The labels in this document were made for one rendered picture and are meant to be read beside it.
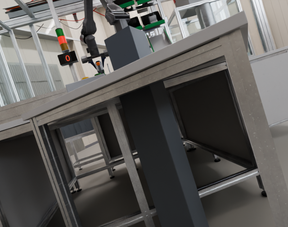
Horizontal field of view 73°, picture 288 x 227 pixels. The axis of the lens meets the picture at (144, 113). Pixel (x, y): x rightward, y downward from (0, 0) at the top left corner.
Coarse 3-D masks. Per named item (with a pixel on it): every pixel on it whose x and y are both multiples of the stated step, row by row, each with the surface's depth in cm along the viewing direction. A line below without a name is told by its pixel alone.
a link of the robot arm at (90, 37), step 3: (87, 36) 116; (90, 36) 114; (93, 36) 115; (87, 39) 115; (90, 39) 114; (93, 39) 117; (87, 42) 117; (90, 42) 117; (93, 42) 117; (87, 45) 119; (90, 45) 118; (93, 45) 118
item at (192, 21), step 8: (224, 0) 200; (232, 0) 201; (192, 8) 196; (216, 8) 199; (224, 8) 200; (232, 8) 201; (184, 16) 195; (192, 16) 196; (200, 16) 197; (216, 16) 199; (224, 16) 200; (176, 24) 203; (184, 24) 195; (192, 24) 196; (200, 24) 197; (176, 32) 209; (192, 32) 196; (176, 40) 216; (248, 48) 203
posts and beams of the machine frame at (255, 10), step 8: (96, 0) 228; (160, 0) 236; (168, 0) 241; (256, 0) 197; (56, 8) 222; (64, 8) 223; (72, 8) 224; (80, 8) 225; (256, 8) 197; (256, 16) 198; (256, 24) 201; (264, 32) 198; (264, 40) 198; (264, 48) 201
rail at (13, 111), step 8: (64, 88) 108; (40, 96) 107; (48, 96) 107; (56, 96) 107; (8, 104) 105; (16, 104) 105; (24, 104) 106; (32, 104) 106; (40, 104) 107; (0, 112) 105; (8, 112) 105; (16, 112) 105; (24, 112) 106; (0, 120) 104; (8, 120) 105
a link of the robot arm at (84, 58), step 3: (96, 45) 120; (90, 48) 119; (93, 48) 119; (96, 48) 120; (90, 51) 120; (93, 51) 120; (96, 51) 121; (105, 51) 124; (90, 54) 123; (93, 54) 121; (96, 54) 122; (99, 54) 124; (102, 54) 125; (105, 54) 123; (81, 57) 124; (84, 57) 123; (87, 57) 123; (90, 57) 124; (96, 57) 125; (81, 60) 121; (84, 60) 121; (87, 60) 122; (84, 63) 122
